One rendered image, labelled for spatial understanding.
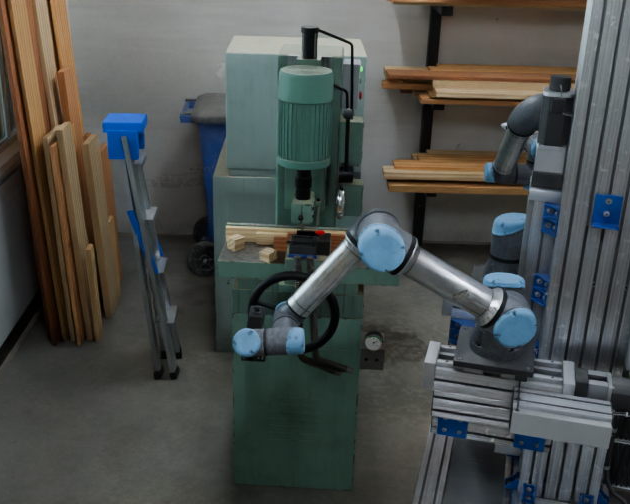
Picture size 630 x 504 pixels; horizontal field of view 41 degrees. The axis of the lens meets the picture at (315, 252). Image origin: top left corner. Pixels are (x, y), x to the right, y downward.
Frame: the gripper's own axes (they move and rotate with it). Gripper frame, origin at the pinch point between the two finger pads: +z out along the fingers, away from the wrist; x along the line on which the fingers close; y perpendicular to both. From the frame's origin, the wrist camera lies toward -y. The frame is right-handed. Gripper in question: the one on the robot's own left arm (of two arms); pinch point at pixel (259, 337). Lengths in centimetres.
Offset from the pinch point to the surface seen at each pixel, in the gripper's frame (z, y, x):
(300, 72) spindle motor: -7, -83, 9
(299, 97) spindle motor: -7, -75, 9
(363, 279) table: 15.0, -21.2, 31.7
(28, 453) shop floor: 67, 48, -93
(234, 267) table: 14.0, -22.9, -11.0
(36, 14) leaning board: 99, -141, -120
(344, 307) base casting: 20.3, -12.0, 25.9
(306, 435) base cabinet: 46, 33, 14
